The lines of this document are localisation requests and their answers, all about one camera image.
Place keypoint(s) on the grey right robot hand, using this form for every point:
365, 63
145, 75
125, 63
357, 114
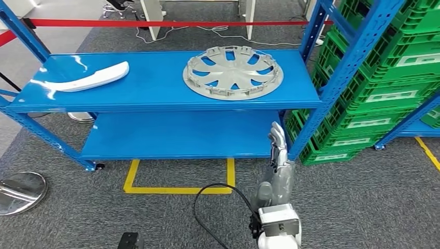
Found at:
280, 178

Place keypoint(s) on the silver plastic wheel hubcap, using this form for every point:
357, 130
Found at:
233, 74

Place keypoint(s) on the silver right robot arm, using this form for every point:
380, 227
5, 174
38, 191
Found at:
275, 244

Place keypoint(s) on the blue metal shelf rack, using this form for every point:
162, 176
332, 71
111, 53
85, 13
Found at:
154, 82
416, 129

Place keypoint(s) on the white curved plastic trim part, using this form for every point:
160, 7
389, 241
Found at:
99, 77

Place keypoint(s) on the green plastic crate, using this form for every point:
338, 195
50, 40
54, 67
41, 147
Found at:
326, 157
390, 97
369, 123
350, 141
417, 60
422, 20
431, 118

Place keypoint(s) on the white power strip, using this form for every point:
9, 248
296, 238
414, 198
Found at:
319, 42

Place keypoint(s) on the black robot foot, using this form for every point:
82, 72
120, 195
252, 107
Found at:
130, 240

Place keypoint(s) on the white desk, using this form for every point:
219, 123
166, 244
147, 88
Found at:
311, 8
153, 17

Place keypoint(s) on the office chair with chrome base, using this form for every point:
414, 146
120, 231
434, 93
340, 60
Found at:
118, 8

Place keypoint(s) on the thin black pole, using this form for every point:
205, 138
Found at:
10, 81

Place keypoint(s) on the black stanchion with chrome base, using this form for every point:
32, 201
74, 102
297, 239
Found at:
29, 23

